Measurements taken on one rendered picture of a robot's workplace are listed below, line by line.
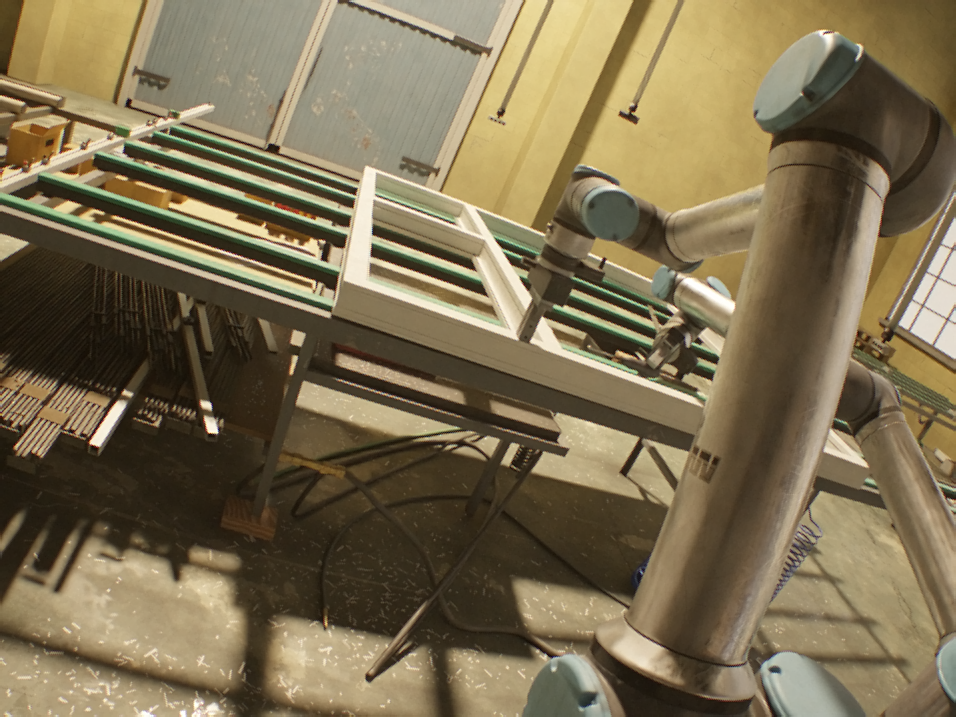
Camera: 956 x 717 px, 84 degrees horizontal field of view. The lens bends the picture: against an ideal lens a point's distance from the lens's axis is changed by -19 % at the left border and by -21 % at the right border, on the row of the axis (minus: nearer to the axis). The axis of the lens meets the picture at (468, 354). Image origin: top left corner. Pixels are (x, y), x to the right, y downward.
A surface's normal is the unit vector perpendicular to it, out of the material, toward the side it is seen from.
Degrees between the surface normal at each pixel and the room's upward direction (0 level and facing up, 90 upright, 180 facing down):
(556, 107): 90
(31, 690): 0
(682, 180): 90
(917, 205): 133
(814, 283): 70
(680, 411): 90
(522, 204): 90
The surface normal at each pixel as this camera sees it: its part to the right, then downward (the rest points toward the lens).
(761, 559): 0.16, 0.01
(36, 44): 0.14, 0.43
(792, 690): 0.47, -0.82
